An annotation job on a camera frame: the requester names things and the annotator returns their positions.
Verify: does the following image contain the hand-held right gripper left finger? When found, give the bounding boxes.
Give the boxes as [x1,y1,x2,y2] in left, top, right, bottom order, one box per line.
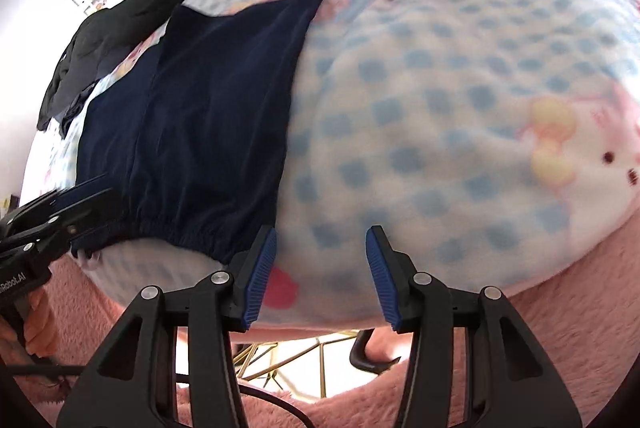
[56,225,278,428]

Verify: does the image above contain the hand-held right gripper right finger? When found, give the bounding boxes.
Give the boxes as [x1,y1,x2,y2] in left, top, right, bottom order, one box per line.
[365,225,583,428]

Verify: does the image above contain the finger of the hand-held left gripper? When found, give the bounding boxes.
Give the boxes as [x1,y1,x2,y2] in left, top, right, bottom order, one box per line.
[0,195,116,269]
[2,175,116,229]

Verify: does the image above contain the navy blue pants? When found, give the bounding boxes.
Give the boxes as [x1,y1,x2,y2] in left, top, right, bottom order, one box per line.
[70,0,328,269]

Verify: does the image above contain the black clothes pile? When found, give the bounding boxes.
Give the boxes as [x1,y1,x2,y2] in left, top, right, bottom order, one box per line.
[37,0,193,139]

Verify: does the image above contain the person's left hand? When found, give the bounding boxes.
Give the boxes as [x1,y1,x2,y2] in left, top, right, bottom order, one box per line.
[22,291,58,359]

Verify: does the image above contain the blue checked printed blanket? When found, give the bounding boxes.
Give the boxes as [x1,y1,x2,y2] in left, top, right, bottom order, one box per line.
[25,0,640,329]

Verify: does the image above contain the pink fluffy rug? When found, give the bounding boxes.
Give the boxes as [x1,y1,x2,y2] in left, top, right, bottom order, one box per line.
[0,228,640,428]

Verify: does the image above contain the gold wire rack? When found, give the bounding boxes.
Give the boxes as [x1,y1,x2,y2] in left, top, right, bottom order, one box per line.
[234,332,362,401]

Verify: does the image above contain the black cable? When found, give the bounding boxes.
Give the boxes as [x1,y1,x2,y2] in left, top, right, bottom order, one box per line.
[175,375,317,428]

